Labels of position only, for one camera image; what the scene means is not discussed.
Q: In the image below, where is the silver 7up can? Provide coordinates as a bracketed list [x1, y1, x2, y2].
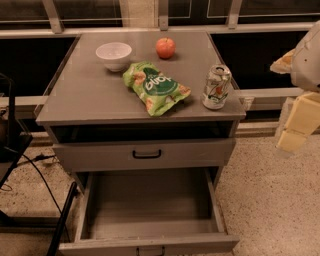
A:
[202, 64, 232, 110]

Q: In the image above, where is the closed grey drawer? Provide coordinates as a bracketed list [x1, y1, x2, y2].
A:
[53, 138, 235, 172]

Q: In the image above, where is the metal window railing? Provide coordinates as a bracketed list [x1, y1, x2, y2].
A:
[0, 0, 320, 38]

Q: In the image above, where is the white ceramic bowl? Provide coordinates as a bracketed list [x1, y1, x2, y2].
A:
[96, 42, 132, 72]

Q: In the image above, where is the black cable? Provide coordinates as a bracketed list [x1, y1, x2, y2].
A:
[13, 152, 72, 243]

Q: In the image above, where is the red apple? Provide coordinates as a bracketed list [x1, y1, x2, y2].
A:
[156, 37, 176, 59]

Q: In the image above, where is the open drawer metal handle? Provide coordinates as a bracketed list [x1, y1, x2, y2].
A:
[136, 246, 166, 256]

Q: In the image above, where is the black drawer handle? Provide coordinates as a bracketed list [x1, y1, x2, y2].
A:
[132, 149, 162, 159]

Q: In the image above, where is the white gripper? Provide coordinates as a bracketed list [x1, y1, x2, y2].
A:
[270, 21, 320, 153]

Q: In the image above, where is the open grey lower drawer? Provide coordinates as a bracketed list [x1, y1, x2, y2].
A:
[59, 168, 239, 256]

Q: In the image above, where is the grey drawer cabinet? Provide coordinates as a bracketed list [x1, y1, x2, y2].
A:
[37, 31, 245, 184]

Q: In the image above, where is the green chip bag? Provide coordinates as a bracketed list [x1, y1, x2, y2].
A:
[123, 61, 191, 117]

